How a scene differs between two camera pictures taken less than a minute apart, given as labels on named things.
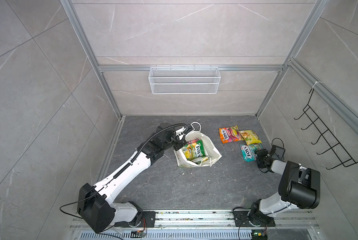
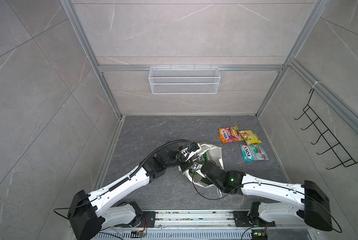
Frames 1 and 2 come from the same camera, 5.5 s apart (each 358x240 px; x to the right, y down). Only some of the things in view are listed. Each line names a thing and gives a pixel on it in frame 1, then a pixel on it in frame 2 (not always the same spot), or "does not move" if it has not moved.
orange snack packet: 230,134 does not move
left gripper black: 180,144 → 186,166
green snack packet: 248,151 does not move
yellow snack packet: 249,137 does not move
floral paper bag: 210,150 → 210,153
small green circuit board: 257,234 does not move
